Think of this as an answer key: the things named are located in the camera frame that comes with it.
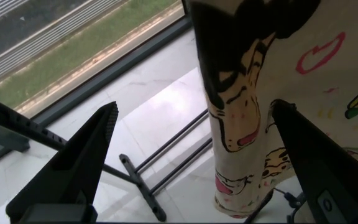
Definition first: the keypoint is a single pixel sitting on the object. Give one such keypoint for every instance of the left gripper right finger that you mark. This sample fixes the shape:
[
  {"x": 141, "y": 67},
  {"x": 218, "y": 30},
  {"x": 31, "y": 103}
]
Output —
[{"x": 331, "y": 174}]

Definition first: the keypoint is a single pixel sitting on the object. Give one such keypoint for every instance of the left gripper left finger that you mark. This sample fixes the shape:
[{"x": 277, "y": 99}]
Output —
[{"x": 73, "y": 174}]

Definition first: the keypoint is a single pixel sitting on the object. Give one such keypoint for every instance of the cream printed garment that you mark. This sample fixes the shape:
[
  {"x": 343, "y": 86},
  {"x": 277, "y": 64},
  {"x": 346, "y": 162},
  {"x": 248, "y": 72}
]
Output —
[{"x": 306, "y": 62}]

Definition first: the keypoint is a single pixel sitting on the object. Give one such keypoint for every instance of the black clothes rack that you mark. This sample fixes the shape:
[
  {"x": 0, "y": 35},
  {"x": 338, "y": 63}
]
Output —
[{"x": 141, "y": 183}]

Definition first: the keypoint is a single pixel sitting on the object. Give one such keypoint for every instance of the window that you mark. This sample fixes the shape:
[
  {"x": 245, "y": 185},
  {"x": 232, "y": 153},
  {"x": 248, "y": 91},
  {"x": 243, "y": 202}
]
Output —
[{"x": 104, "y": 77}]

